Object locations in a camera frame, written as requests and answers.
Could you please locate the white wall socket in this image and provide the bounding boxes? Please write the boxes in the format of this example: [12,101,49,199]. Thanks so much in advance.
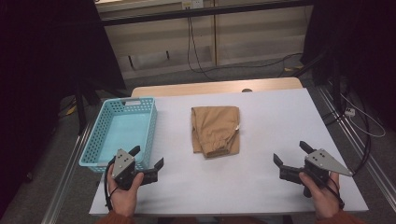
[181,0,205,10]

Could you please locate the beige cabinet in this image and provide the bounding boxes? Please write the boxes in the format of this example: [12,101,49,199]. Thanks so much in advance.
[94,0,312,80]

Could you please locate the dark curtain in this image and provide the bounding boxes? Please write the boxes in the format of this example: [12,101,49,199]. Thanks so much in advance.
[300,0,396,132]
[0,0,126,218]

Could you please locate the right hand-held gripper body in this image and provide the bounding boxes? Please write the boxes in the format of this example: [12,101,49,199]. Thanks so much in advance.
[278,148,354,199]

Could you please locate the black looped cable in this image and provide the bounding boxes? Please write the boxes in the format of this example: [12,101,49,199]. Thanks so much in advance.
[321,102,372,175]

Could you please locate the white cable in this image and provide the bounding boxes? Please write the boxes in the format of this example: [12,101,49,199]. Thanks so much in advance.
[340,92,387,139]

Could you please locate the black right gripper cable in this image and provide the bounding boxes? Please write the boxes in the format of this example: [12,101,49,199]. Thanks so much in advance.
[314,174,346,210]

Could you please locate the black hanging cable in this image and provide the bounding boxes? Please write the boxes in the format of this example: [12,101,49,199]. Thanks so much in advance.
[186,17,216,82]

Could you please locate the wooden table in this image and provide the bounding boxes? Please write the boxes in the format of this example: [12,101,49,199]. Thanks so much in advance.
[130,77,304,98]

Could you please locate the person's right hand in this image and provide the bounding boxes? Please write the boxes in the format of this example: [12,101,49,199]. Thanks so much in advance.
[298,171,342,220]

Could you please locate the black floor cable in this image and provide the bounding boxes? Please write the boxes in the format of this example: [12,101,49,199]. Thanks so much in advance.
[202,51,304,78]

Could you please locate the black horizontal frame bar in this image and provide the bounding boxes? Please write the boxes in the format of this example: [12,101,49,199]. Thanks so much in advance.
[101,0,314,26]

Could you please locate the white table cover sheet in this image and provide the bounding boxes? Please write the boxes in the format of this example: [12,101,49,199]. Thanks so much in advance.
[89,88,370,217]

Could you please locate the light blue plastic basket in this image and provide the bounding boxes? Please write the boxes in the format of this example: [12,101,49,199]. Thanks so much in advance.
[78,96,159,174]

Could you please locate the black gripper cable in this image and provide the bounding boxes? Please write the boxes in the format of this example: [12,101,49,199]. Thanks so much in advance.
[314,174,346,210]
[104,158,119,213]

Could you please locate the person's left hand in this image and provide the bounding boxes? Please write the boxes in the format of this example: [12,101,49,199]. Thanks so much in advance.
[106,157,145,217]

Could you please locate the black stand legs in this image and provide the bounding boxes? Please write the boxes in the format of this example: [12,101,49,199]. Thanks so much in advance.
[74,78,132,135]

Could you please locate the tan pants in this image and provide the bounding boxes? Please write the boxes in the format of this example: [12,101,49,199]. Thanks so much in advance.
[191,105,241,159]

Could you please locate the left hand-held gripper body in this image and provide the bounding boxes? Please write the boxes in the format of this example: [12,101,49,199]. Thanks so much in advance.
[111,148,159,191]

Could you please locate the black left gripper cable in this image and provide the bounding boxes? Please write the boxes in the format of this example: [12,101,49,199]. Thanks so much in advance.
[104,158,119,213]

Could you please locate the aluminium floor rail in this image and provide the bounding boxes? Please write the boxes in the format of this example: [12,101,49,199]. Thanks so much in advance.
[40,122,94,224]
[315,84,396,204]

